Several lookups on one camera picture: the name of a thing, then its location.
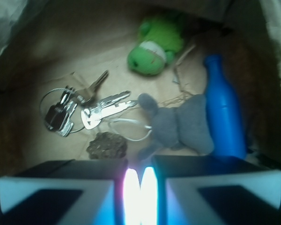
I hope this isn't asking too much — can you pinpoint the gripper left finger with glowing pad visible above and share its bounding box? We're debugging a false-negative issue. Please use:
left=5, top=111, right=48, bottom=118
left=0, top=159, right=141, bottom=225

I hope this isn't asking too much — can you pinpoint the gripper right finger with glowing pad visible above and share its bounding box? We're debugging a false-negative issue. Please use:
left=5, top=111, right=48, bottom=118
left=151, top=155, right=281, bottom=225

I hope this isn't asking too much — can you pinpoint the brown rough rock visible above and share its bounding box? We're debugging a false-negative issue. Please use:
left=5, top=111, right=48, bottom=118
left=86, top=132, right=127, bottom=159

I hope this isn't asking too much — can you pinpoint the grey plush mouse toy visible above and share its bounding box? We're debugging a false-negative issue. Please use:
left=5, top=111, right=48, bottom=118
left=138, top=93, right=214, bottom=160

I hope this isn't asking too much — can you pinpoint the silver key bunch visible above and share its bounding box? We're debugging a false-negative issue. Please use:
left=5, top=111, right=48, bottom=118
left=39, top=70, right=138, bottom=137

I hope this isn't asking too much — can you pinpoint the blue plastic bottle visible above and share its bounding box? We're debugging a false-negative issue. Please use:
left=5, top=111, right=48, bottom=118
left=204, top=54, right=246, bottom=159

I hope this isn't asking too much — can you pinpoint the crumpled brown paper bag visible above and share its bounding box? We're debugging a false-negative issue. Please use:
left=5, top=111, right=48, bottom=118
left=0, top=0, right=281, bottom=177

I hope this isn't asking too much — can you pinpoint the green plush frog toy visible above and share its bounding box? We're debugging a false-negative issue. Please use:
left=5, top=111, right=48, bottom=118
left=127, top=12, right=185, bottom=76

